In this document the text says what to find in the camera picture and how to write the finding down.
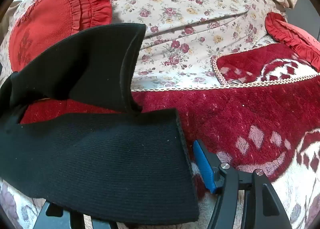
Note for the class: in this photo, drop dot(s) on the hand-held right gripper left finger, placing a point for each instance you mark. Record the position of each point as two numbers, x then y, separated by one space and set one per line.
50 215

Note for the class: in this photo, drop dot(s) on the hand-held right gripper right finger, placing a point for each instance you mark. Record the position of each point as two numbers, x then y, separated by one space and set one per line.
205 166

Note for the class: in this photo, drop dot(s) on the black pants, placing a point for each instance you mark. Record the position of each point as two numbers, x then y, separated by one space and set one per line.
100 149

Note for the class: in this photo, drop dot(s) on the red and white plush blanket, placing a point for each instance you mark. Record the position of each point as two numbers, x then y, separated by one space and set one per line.
225 114

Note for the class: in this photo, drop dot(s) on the floral bed sheet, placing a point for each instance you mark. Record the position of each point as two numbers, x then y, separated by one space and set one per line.
187 6

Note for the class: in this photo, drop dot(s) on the red round ruffled cushion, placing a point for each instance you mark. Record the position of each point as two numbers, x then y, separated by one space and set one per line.
45 24

